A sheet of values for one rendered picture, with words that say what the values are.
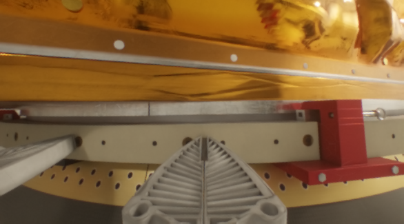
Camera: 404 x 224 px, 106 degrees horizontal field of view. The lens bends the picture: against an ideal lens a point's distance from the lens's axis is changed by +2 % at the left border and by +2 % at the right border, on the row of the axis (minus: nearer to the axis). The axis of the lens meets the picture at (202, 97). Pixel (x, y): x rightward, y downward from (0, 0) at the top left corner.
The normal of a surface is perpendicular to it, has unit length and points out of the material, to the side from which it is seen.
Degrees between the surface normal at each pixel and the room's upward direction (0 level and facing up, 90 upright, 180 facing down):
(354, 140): 90
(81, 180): 62
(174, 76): 90
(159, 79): 90
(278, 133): 90
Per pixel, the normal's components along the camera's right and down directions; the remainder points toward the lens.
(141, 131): -0.12, -0.07
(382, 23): -0.53, -0.11
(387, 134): 0.23, -0.07
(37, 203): -0.31, -0.52
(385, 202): 0.22, -0.53
